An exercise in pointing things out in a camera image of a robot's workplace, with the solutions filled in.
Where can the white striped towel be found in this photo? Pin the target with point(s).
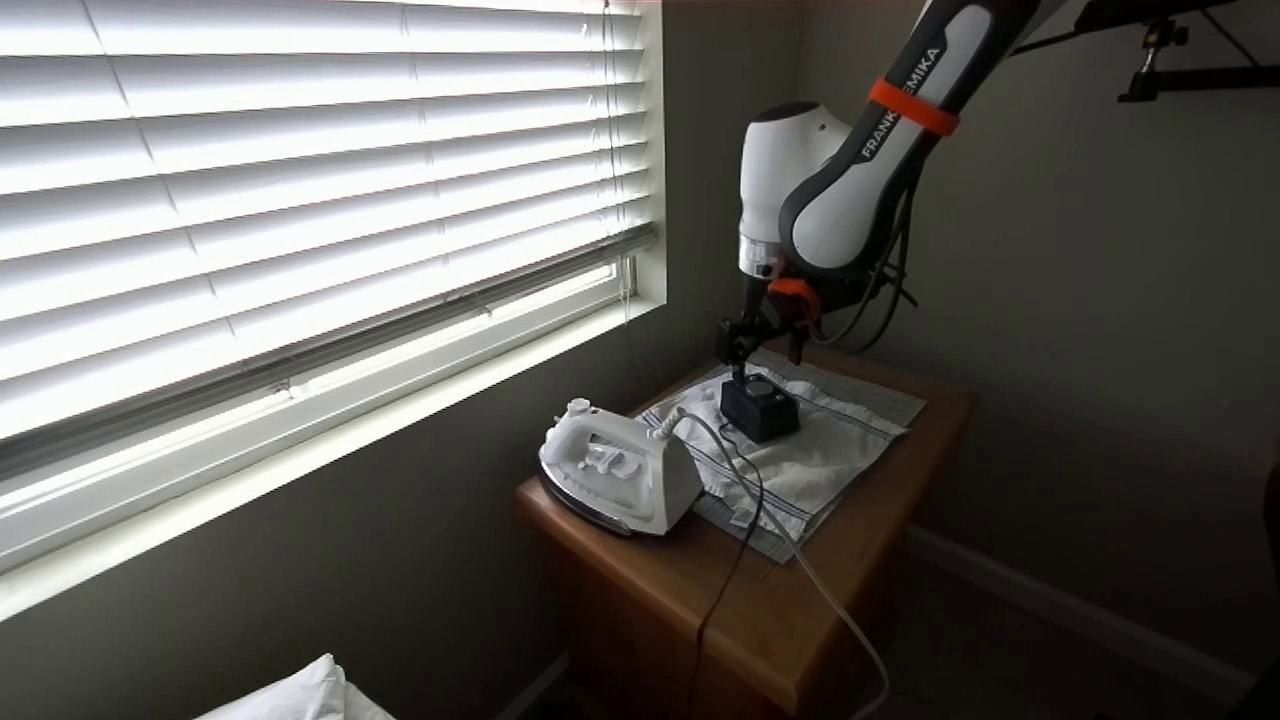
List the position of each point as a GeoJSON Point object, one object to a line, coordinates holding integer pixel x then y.
{"type": "Point", "coordinates": [833, 449]}

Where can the white cloth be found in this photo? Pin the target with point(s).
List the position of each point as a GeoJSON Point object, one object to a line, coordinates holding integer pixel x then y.
{"type": "Point", "coordinates": [310, 694]}

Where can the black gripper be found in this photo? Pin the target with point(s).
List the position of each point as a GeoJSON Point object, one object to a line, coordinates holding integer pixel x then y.
{"type": "Point", "coordinates": [777, 317]}

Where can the black cube speaker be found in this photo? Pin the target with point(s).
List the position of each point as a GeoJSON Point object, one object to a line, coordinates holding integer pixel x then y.
{"type": "Point", "coordinates": [763, 410]}

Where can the white window blinds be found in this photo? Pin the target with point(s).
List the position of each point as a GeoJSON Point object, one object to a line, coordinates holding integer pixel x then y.
{"type": "Point", "coordinates": [322, 173]}

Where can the white window frame sill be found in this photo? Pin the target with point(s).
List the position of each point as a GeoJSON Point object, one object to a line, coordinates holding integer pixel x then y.
{"type": "Point", "coordinates": [402, 384]}

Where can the white clothes iron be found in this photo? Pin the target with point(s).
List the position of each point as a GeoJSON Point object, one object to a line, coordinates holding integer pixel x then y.
{"type": "Point", "coordinates": [616, 469]}

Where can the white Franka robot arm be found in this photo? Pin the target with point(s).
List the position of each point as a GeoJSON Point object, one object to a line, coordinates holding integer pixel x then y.
{"type": "Point", "coordinates": [855, 202]}

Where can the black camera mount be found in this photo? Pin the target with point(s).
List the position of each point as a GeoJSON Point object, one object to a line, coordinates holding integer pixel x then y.
{"type": "Point", "coordinates": [1200, 77]}

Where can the wooden side table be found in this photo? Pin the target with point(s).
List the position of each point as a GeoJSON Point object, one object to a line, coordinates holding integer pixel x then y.
{"type": "Point", "coordinates": [786, 612]}

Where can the white baseboard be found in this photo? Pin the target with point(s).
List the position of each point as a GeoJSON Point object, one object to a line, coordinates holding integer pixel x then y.
{"type": "Point", "coordinates": [1081, 618]}

